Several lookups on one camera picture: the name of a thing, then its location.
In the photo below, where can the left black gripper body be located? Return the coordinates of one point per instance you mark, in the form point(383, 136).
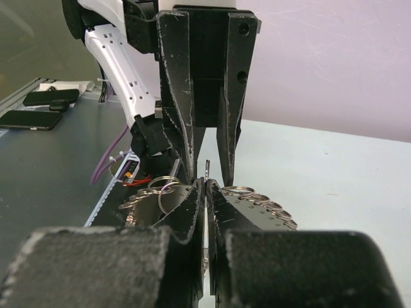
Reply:
point(208, 34)

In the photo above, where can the white cable duct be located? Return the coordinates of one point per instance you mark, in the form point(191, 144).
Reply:
point(106, 211)

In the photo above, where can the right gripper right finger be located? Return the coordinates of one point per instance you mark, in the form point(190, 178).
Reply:
point(252, 267)

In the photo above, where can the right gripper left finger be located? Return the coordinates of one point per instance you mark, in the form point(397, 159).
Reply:
point(157, 266)

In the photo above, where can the black earbuds case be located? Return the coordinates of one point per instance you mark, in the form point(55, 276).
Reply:
point(59, 106)

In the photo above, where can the black smartphone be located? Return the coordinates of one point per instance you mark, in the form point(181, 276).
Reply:
point(30, 120)
point(42, 98)

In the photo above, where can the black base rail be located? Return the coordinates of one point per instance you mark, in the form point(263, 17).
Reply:
point(148, 200)

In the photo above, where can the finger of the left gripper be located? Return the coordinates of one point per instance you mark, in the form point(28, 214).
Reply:
point(239, 48)
point(178, 103)

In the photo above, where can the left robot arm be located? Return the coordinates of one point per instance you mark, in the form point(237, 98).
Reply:
point(134, 76)

